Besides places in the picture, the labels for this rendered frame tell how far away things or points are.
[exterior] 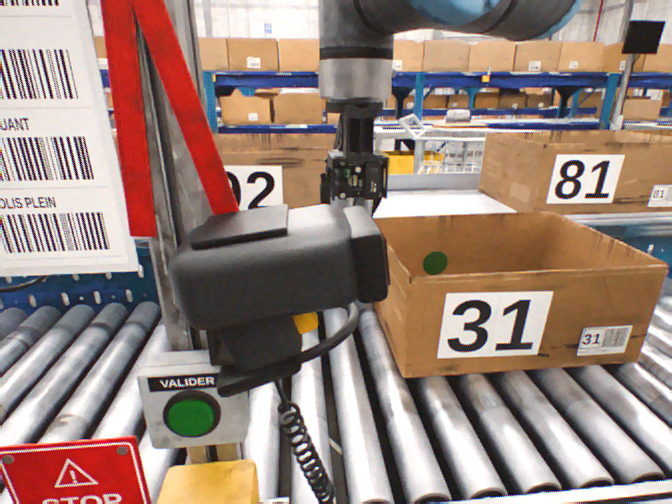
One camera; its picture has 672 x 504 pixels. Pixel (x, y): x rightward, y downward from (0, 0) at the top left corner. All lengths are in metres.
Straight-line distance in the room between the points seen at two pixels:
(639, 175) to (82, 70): 1.09
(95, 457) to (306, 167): 0.65
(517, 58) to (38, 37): 5.92
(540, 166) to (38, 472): 0.97
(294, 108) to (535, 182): 4.30
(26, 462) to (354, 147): 0.43
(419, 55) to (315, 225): 5.41
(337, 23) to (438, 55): 5.18
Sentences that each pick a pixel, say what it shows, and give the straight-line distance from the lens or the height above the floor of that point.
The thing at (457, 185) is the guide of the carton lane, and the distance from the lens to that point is 1.30.
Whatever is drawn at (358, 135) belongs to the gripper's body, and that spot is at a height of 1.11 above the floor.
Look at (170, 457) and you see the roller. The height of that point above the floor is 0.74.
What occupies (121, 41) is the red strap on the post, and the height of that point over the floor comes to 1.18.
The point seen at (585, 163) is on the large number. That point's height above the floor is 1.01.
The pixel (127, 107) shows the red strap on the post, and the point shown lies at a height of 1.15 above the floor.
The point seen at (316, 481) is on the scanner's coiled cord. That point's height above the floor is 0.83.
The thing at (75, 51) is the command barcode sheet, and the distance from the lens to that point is 0.28.
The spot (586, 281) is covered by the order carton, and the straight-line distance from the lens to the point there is 0.69.
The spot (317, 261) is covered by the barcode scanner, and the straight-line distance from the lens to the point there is 0.21.
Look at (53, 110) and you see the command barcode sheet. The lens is 0.28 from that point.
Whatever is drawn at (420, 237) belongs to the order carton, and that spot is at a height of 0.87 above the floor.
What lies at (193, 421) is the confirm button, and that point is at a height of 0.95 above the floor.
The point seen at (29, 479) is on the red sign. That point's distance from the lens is 0.42.
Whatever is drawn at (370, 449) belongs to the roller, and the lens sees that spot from 0.55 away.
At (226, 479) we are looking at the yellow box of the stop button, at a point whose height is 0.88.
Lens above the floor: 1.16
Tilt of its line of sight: 22 degrees down
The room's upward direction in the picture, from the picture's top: straight up
